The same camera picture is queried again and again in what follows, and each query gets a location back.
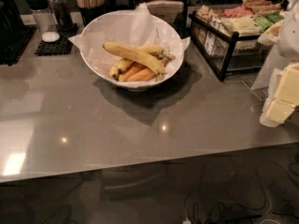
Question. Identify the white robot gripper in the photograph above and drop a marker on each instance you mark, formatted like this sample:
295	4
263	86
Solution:
290	37

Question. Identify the long top yellow banana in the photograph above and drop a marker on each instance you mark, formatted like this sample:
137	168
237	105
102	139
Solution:
135	55

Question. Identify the orange ripe banana right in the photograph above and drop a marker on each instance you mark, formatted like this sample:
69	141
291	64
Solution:
144	75

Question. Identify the orange ripe banana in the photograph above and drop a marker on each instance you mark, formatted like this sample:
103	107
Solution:
144	75
131	70

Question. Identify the orange ripe banana left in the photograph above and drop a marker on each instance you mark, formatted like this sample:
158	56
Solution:
131	70

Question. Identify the white bowl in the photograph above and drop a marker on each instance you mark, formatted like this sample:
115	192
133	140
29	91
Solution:
102	69

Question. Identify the white paper bowl liner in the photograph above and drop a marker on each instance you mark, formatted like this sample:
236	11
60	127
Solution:
124	28

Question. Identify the small left yellow banana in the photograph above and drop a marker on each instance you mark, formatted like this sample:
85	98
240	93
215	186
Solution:
119	67

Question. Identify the clear acrylic sign holder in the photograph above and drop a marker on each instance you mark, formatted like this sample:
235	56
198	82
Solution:
258	85

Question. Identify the green sweetener packets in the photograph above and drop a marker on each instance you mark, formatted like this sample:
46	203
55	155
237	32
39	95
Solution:
267	20

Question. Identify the yellow sweetener packets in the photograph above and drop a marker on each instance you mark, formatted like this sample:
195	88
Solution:
245	25

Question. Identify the pink sweetener packets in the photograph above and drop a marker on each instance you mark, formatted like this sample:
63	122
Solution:
237	12

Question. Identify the brown sugar packets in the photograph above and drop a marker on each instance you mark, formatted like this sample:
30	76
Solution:
261	6

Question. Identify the brown paper bag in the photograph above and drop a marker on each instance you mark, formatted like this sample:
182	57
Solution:
171	11

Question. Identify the cup of wooden stirrers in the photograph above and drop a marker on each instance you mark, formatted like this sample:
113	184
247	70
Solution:
90	9

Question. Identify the black rubber mat small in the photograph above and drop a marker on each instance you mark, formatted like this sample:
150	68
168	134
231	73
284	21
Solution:
60	47

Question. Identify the dark pepper shaker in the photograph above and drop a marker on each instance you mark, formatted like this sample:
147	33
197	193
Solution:
62	14

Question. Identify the glass sugar dispenser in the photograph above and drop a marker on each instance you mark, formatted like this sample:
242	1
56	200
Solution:
44	20

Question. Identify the black rubber mat large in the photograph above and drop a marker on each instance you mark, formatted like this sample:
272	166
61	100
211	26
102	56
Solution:
11	53

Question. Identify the black wire condiment rack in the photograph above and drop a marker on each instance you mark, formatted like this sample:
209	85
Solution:
227	53

